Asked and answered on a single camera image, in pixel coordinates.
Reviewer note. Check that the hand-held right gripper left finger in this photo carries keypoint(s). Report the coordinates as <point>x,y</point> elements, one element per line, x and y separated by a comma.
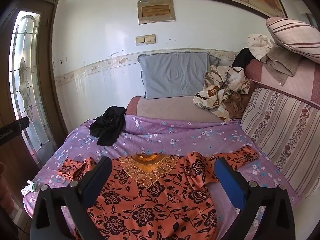
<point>90,189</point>

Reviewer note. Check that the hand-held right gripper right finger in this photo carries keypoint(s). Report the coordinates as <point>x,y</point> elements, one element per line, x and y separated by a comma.
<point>231,180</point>

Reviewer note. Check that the orange black floral blouse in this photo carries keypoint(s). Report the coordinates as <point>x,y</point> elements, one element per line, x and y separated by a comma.
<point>160,200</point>

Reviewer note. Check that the stained glass door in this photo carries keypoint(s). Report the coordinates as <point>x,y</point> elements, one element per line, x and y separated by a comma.
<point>27,85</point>

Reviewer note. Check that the small white cloth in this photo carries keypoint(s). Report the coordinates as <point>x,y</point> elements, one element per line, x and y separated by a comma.
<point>28,187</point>

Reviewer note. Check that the striped floral sofa cushion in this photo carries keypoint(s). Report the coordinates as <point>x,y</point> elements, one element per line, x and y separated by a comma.
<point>280,135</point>

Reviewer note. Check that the black garment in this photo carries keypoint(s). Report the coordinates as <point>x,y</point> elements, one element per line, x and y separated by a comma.
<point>110,125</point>

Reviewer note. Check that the purple floral bed sheet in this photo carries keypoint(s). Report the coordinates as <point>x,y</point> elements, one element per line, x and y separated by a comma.
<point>175,135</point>

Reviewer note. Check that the cream brown floral blanket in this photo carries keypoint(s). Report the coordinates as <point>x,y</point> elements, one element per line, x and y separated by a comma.
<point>222,92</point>

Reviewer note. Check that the pink bed mattress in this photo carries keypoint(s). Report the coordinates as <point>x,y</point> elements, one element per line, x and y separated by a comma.
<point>170,108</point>

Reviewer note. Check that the grey pillow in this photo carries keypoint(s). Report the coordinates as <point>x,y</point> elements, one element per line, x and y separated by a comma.
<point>175,75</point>

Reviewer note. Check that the dark cloth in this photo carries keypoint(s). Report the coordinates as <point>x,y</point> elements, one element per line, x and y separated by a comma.
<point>243,58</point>

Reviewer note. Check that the brown knitted cloth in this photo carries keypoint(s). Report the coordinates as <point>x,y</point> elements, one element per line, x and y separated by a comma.
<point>281,65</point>

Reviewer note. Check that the cream floral cloth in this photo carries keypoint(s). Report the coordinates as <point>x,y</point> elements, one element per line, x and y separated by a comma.
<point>260,45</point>

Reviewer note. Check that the pink striped pillow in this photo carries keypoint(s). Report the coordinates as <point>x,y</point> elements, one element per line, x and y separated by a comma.
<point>295,38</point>

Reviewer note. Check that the double wall light switch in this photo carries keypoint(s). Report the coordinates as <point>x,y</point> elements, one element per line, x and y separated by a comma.
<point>145,39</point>

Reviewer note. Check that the beige wall panel cover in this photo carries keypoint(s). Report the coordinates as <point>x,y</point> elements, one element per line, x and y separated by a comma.
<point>156,11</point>

